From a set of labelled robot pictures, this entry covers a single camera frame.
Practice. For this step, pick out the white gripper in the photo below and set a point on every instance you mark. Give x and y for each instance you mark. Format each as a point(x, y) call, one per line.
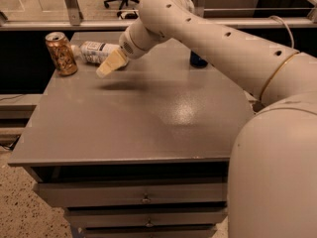
point(129, 46)

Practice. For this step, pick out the blue label plastic bottle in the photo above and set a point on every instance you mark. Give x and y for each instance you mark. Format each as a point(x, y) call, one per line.
point(93, 52)

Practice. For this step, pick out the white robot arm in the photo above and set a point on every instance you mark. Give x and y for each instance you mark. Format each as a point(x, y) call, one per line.
point(272, 178)

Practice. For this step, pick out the orange gold soda can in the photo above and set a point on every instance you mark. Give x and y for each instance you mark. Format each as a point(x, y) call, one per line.
point(61, 53)

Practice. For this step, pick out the blue pepsi can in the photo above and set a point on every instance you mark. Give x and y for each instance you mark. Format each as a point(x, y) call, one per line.
point(197, 61)

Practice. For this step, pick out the grey metal railing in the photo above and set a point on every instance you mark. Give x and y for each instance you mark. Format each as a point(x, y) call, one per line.
point(93, 14)

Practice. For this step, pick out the grey drawer cabinet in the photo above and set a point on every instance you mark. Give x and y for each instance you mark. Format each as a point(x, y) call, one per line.
point(157, 121)

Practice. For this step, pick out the top grey drawer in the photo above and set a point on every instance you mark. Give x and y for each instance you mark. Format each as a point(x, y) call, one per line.
point(84, 194)

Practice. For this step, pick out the grey drawer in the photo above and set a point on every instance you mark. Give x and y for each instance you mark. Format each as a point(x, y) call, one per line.
point(84, 194)
point(146, 217)
point(154, 232)

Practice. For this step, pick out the middle grey drawer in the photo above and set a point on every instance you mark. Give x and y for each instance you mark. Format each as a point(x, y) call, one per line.
point(146, 217)

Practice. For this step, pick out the bottom grey drawer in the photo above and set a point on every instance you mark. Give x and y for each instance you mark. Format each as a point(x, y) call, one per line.
point(154, 232)

